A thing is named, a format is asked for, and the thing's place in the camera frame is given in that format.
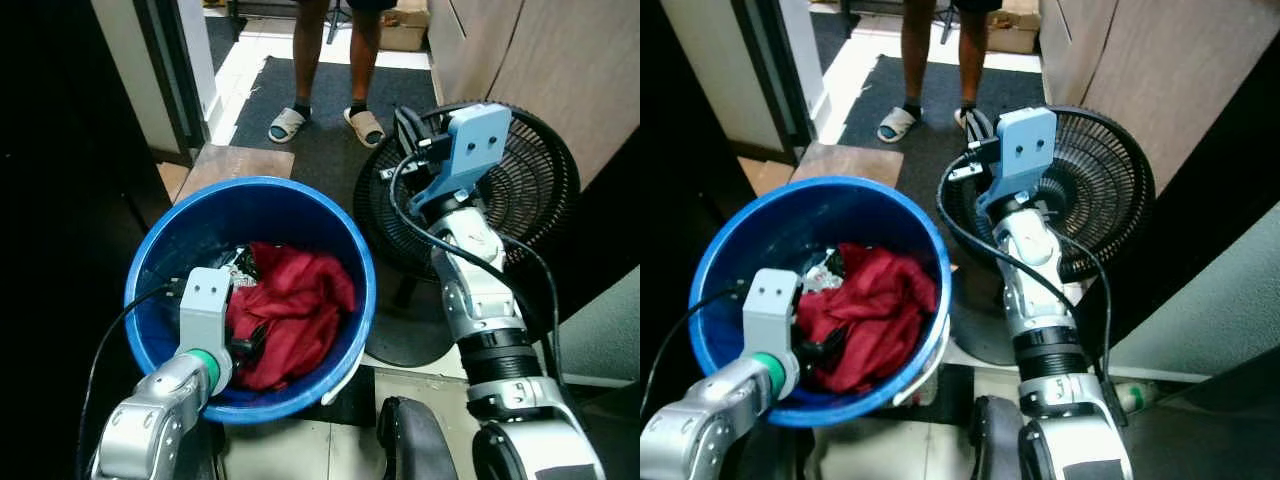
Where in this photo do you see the red garment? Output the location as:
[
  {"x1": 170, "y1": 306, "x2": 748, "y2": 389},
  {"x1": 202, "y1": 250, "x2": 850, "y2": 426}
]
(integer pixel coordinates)
[
  {"x1": 795, "y1": 242, "x2": 939, "y2": 394},
  {"x1": 226, "y1": 242, "x2": 357, "y2": 393}
]

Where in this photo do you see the dark grey floor mat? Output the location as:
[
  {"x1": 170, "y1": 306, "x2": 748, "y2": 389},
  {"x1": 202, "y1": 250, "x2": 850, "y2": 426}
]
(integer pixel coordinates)
[
  {"x1": 838, "y1": 55, "x2": 1046, "y2": 186},
  {"x1": 232, "y1": 55, "x2": 441, "y2": 186}
]

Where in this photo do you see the white crumpled item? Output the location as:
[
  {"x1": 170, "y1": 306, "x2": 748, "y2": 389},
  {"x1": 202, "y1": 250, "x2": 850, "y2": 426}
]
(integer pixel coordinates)
[
  {"x1": 800, "y1": 250, "x2": 846, "y2": 294},
  {"x1": 222, "y1": 248, "x2": 263, "y2": 291}
]

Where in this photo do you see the person in red shirt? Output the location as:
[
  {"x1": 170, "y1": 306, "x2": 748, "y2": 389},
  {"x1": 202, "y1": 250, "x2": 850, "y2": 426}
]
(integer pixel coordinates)
[
  {"x1": 268, "y1": 0, "x2": 399, "y2": 149},
  {"x1": 878, "y1": 0, "x2": 1006, "y2": 144}
]

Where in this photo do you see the cardboard box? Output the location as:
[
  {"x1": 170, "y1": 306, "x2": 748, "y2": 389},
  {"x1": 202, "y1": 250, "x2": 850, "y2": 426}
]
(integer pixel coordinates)
[
  {"x1": 985, "y1": 0, "x2": 1041, "y2": 55},
  {"x1": 378, "y1": 0, "x2": 431, "y2": 53}
]

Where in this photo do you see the black floor fan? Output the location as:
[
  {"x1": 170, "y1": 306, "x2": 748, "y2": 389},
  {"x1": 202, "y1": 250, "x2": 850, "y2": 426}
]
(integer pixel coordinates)
[
  {"x1": 937, "y1": 105, "x2": 1157, "y2": 366},
  {"x1": 353, "y1": 100, "x2": 581, "y2": 368}
]

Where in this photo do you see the wooden board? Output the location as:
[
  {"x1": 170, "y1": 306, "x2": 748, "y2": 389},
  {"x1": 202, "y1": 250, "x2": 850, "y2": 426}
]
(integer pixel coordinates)
[
  {"x1": 172, "y1": 143, "x2": 296, "y2": 206},
  {"x1": 738, "y1": 143, "x2": 906, "y2": 196}
]

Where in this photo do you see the blue plastic bucket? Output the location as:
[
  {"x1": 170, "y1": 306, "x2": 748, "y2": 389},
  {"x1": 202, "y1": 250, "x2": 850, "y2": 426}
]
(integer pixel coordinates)
[
  {"x1": 688, "y1": 176, "x2": 953, "y2": 429},
  {"x1": 124, "y1": 176, "x2": 378, "y2": 425}
]

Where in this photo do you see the wooden cabinet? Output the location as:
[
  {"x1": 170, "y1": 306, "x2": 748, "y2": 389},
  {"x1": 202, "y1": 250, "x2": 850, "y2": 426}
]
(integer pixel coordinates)
[
  {"x1": 1038, "y1": 0, "x2": 1280, "y2": 191},
  {"x1": 428, "y1": 0, "x2": 641, "y2": 191}
]

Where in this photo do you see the black robot leg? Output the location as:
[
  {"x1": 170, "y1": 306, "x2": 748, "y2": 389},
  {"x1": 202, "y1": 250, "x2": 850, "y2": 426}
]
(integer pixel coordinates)
[
  {"x1": 375, "y1": 396, "x2": 461, "y2": 480},
  {"x1": 968, "y1": 395, "x2": 1031, "y2": 480}
]

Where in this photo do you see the small plastic bottle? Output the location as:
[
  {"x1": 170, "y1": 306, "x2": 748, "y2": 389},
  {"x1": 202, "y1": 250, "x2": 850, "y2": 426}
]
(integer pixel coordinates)
[{"x1": 1112, "y1": 380, "x2": 1161, "y2": 413}]

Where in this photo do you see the white and black door jamb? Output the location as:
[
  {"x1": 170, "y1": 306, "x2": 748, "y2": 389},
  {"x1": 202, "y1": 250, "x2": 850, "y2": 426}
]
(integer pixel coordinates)
[
  {"x1": 90, "y1": 0, "x2": 221, "y2": 166},
  {"x1": 660, "y1": 0, "x2": 831, "y2": 166}
]

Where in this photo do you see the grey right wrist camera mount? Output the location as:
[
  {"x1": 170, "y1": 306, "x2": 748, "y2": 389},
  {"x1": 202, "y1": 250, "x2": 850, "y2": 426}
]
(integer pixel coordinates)
[
  {"x1": 410, "y1": 102, "x2": 513, "y2": 216},
  {"x1": 975, "y1": 106, "x2": 1058, "y2": 216}
]

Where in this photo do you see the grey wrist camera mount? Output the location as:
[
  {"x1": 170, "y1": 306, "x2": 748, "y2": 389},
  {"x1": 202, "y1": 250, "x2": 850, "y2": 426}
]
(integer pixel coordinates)
[
  {"x1": 410, "y1": 102, "x2": 513, "y2": 216},
  {"x1": 178, "y1": 267, "x2": 235, "y2": 369},
  {"x1": 975, "y1": 106, "x2": 1058, "y2": 216},
  {"x1": 742, "y1": 268, "x2": 801, "y2": 373}
]

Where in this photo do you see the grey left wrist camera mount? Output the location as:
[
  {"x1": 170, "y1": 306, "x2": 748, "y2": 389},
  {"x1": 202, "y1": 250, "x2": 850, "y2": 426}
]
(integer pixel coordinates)
[
  {"x1": 742, "y1": 268, "x2": 801, "y2": 373},
  {"x1": 178, "y1": 267, "x2": 235, "y2": 369}
]

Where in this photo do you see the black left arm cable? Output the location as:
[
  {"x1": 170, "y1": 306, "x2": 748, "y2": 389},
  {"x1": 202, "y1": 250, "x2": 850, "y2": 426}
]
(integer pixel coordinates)
[
  {"x1": 75, "y1": 283, "x2": 186, "y2": 480},
  {"x1": 640, "y1": 285, "x2": 749, "y2": 421}
]

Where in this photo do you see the black door frame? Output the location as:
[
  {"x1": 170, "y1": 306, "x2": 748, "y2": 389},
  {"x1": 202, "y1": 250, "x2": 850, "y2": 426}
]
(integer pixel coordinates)
[
  {"x1": 545, "y1": 120, "x2": 641, "y2": 331},
  {"x1": 1095, "y1": 95, "x2": 1280, "y2": 351}
]

